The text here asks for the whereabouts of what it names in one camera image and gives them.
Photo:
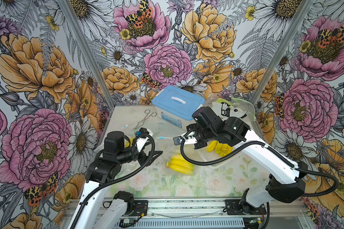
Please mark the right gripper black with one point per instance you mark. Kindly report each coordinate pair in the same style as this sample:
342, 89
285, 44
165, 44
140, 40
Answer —
199, 145

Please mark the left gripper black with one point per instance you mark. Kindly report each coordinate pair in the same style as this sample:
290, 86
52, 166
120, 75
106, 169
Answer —
149, 159

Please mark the panda zip-top bag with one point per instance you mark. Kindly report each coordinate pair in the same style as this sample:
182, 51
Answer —
236, 107

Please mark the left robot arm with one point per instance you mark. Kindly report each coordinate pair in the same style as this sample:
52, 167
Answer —
118, 159

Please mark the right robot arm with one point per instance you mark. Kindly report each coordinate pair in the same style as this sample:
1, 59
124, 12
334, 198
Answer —
285, 175

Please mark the blue lid storage box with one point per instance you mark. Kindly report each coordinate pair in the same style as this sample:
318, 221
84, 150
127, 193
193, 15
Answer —
176, 106

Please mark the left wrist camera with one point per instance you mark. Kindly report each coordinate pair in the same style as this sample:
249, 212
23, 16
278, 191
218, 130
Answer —
142, 140

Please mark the metal wire tongs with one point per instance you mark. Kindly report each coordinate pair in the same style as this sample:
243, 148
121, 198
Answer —
148, 114

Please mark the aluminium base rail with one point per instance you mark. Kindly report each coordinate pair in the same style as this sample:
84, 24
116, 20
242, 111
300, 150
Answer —
194, 213

